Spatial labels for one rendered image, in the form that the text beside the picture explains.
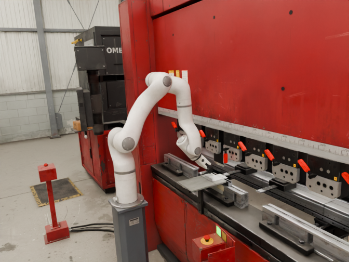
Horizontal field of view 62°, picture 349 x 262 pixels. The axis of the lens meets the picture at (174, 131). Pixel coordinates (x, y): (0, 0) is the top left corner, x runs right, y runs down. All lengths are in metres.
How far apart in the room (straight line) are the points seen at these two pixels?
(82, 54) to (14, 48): 6.14
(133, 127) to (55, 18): 7.46
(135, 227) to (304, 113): 1.07
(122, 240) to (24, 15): 7.61
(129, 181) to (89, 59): 1.29
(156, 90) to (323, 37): 0.81
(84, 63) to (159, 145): 0.96
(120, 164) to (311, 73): 1.03
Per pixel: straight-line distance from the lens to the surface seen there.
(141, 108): 1.59
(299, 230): 1.61
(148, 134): 2.63
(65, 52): 8.79
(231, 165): 2.29
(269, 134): 1.55
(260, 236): 1.65
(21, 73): 8.66
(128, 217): 1.70
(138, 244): 1.81
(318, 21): 1.36
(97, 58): 2.60
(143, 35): 2.59
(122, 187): 1.66
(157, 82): 1.57
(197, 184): 1.90
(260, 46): 1.56
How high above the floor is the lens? 1.74
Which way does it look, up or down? 12 degrees down
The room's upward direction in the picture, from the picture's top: 3 degrees counter-clockwise
